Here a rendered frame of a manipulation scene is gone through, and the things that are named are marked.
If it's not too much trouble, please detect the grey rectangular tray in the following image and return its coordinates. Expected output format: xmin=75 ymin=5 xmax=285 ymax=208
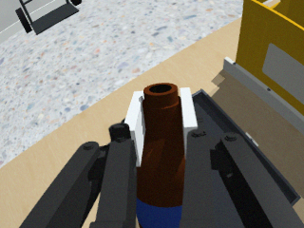
xmin=192 ymin=89 xmax=301 ymax=228

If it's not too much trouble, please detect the yellow open-top crate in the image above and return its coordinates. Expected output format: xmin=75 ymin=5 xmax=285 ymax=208
xmin=236 ymin=0 xmax=304 ymax=116

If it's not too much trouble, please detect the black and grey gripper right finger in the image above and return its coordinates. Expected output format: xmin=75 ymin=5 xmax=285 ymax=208
xmin=180 ymin=87 xmax=304 ymax=228

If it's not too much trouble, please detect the brown glass bottle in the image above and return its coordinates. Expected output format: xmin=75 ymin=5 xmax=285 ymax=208
xmin=136 ymin=83 xmax=185 ymax=228

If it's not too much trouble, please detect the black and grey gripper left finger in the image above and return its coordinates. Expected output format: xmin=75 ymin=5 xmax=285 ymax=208
xmin=19 ymin=91 xmax=145 ymax=228

